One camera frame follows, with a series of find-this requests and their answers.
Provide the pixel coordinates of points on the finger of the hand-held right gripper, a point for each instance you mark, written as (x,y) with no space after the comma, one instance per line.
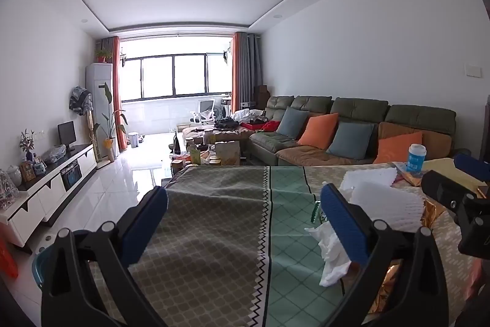
(471,166)
(440,189)

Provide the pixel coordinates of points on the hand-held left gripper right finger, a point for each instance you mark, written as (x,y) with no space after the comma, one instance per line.
(344,223)

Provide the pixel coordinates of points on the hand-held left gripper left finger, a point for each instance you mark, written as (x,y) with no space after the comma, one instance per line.
(147,223)

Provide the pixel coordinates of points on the white tissue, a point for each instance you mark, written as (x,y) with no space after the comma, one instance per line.
(333,265)

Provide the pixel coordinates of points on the white foam fruit net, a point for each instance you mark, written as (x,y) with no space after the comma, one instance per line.
(386,206)
(377,177)

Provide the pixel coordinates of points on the gold foil wrapper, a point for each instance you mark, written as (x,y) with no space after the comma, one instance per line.
(432,214)
(382,285)

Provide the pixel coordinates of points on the teal plastic waste bin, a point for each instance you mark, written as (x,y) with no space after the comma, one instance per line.
(38,265)

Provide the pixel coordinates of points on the yellow sheet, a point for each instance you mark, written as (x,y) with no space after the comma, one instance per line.
(440,168)

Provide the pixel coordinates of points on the brown snack packet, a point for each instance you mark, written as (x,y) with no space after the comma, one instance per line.
(405,177)

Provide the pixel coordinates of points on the white blue paper cup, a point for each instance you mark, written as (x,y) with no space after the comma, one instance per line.
(416,160)

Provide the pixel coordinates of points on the brown sofa throw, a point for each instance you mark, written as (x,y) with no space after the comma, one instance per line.
(436,141)

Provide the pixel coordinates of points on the orange cushion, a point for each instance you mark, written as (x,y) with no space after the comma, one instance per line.
(317,131)
(394,149)

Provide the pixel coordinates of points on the green grey patterned tablecloth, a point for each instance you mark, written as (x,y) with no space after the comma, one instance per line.
(214,235)

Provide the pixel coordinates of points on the grey blue cushion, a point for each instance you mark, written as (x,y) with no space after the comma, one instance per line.
(350,141)
(293,122)

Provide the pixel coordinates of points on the green carton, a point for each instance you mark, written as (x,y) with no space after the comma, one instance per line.
(195,155)

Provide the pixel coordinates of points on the small white pedal bin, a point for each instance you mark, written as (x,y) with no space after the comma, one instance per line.
(134,140)

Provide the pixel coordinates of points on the group of glass jars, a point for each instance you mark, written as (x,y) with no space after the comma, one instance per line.
(226,152)

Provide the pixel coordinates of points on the tall leafy plant in vase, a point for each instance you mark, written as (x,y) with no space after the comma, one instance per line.
(111,124)

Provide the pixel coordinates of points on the white black tv cabinet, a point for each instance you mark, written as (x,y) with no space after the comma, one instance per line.
(46,193)

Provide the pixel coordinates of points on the clear plastic bag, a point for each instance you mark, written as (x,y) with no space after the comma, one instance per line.
(55,154)

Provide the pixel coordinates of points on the green sectional sofa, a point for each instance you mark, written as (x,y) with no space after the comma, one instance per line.
(360,106)

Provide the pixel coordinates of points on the black monitor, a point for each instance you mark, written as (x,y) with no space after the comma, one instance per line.
(67,133)

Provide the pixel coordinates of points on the blue white ceramic pot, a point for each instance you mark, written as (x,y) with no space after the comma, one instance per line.
(40,168)

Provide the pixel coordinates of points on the red cloth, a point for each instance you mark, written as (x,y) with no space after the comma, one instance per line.
(268,126)

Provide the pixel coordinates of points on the orange curtain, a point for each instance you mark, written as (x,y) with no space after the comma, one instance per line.
(240,74)
(119,101)

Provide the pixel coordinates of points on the white mesh office chair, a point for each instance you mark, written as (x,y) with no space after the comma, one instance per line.
(205,110)

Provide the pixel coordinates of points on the black bag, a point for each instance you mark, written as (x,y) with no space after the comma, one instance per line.
(226,123)

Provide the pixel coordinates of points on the cloth covered standing fan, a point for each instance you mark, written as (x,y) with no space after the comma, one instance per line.
(81,101)

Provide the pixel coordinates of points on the white lidded jar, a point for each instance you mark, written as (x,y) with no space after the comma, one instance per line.
(14,175)

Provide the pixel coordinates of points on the blue vase with branches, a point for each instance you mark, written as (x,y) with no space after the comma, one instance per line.
(27,145)

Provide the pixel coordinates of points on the pile of white clothes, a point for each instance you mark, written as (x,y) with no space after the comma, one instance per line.
(249,115)

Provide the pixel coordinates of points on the red plastic bag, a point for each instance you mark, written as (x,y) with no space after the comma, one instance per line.
(7,260)

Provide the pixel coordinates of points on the large balcony window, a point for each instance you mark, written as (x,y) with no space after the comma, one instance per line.
(172,76)

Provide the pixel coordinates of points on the white standing air conditioner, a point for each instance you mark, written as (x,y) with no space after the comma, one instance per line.
(97,82)

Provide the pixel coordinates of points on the brown cardboard boxes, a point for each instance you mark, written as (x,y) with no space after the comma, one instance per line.
(261,95)

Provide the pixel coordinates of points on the small potted plant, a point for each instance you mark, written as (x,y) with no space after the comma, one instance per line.
(102,55)

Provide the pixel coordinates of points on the grey curtain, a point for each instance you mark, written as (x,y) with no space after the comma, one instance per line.
(255,70)

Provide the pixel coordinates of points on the white wall panel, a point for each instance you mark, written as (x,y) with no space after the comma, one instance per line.
(472,70)

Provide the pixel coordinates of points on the wooden photo frame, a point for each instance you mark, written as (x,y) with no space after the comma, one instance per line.
(27,172)

